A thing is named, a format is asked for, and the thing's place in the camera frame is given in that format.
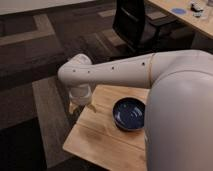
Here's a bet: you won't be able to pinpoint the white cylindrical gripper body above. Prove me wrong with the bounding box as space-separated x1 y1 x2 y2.
69 84 92 106

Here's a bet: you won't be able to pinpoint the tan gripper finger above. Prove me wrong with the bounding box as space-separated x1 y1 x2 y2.
88 104 97 113
69 102 80 114

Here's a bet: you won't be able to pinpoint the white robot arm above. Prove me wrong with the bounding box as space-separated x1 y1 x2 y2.
58 49 213 171

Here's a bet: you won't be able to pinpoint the dark blue ceramic bowl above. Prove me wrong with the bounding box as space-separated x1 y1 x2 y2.
112 97 145 132

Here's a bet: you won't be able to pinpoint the black office chair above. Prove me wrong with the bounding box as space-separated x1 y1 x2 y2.
109 0 178 66

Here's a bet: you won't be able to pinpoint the blue round coaster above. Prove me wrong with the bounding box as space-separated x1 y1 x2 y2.
171 8 186 14

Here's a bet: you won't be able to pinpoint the light wooden far desk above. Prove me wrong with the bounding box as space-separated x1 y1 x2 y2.
147 0 213 39

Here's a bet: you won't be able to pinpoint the small items on far desk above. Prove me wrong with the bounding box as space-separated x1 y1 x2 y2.
190 1 204 18

